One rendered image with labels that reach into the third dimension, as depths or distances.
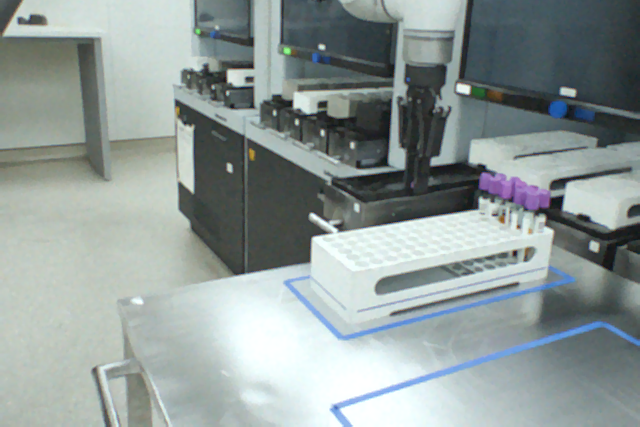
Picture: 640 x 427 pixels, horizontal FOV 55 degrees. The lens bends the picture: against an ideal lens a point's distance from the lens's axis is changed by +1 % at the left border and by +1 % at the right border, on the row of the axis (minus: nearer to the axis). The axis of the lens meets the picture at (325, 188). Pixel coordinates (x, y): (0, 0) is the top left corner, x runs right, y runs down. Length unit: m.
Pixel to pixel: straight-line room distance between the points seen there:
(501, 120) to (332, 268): 0.86
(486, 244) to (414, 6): 0.48
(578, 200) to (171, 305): 0.69
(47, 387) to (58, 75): 2.75
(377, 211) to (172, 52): 3.63
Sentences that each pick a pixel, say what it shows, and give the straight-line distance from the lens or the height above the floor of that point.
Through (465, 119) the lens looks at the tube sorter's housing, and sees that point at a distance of 1.37.
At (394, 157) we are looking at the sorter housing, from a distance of 1.55.
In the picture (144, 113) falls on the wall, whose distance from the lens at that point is 4.61.
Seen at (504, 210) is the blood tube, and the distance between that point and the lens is 0.81.
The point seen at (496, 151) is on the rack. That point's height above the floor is 0.86.
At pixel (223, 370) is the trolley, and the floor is 0.82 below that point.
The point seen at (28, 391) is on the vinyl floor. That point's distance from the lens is 2.09.
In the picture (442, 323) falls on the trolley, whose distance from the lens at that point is 0.68.
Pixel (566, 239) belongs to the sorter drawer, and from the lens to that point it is 1.08.
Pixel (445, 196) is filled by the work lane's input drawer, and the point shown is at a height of 0.79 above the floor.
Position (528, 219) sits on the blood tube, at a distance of 0.78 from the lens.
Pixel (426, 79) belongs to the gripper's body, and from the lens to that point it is 1.08.
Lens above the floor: 1.15
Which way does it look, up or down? 18 degrees down
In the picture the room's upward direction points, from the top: 2 degrees clockwise
